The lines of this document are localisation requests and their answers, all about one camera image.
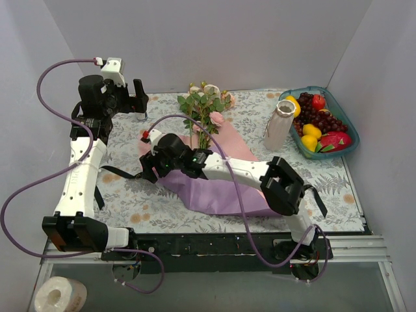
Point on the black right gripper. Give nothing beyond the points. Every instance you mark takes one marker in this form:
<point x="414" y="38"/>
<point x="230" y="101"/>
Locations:
<point x="148" y="166"/>

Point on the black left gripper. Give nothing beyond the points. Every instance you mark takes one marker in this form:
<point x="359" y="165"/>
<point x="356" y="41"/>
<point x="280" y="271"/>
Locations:
<point x="139" y="96"/>

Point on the pink rose flower bunch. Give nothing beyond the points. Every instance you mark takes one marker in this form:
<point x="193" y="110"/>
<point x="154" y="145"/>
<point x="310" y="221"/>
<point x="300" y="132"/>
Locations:
<point x="205" y="104"/>

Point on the purple wrapping paper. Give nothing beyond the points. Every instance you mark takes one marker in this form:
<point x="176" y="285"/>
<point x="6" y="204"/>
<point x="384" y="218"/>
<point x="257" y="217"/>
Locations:
<point x="216" y="197"/>

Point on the black printed ribbon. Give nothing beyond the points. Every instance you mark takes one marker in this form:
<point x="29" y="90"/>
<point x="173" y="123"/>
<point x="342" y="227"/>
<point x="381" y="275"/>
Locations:
<point x="126" y="175"/>

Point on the pink wrapping paper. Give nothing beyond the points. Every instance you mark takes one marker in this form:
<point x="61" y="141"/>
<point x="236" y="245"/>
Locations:
<point x="228" y="138"/>

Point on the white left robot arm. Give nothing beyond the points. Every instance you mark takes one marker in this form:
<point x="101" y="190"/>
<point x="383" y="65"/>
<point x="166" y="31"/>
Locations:
<point x="73" y="226"/>

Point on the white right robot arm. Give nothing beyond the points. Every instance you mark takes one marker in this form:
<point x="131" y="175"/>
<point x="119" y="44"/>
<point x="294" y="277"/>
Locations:
<point x="281" y="186"/>

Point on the white ribbed ceramic vase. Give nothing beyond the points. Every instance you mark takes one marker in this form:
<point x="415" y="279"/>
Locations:
<point x="278" y="125"/>

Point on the red bull drink can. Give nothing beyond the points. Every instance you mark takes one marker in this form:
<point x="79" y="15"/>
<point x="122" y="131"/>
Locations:
<point x="141" y="117"/>

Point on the yellow pepper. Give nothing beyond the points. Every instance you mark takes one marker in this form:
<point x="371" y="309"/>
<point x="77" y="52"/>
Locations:
<point x="296" y="104"/>

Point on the white toilet paper roll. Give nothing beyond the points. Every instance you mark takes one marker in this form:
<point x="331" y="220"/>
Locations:
<point x="60" y="294"/>

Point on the yellow lemon lower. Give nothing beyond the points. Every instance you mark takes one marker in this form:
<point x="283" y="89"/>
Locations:
<point x="310" y="142"/>

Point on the yellow lemon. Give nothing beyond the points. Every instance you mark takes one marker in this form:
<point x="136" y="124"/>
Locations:
<point x="310" y="142"/>
<point x="311" y="130"/>

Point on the yellow lemon upper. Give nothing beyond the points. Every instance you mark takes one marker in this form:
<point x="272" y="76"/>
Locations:
<point x="311" y="130"/>

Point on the dark purple grape bunch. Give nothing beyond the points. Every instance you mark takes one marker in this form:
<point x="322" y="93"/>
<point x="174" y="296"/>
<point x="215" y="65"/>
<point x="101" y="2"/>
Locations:
<point x="322" y="119"/>

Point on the red apple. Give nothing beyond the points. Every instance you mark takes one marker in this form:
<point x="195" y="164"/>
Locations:
<point x="318" y="102"/>

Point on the pink dragon fruit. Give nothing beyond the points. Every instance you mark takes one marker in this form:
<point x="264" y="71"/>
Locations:
<point x="333" y="141"/>

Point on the floral patterned table mat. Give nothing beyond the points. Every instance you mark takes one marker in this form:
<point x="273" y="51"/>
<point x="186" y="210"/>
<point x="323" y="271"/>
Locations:
<point x="152" y="208"/>

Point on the teal plastic fruit tray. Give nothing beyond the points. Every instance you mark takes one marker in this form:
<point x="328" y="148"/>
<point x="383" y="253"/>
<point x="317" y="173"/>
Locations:
<point x="333" y="106"/>

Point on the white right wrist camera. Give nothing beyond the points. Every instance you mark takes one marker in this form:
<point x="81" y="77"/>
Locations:
<point x="152" y="137"/>

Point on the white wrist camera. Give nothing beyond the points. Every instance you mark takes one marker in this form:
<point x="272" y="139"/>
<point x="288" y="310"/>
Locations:
<point x="152" y="137"/>
<point x="112" y="69"/>

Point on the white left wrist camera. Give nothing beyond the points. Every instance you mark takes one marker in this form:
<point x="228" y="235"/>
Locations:
<point x="112" y="69"/>

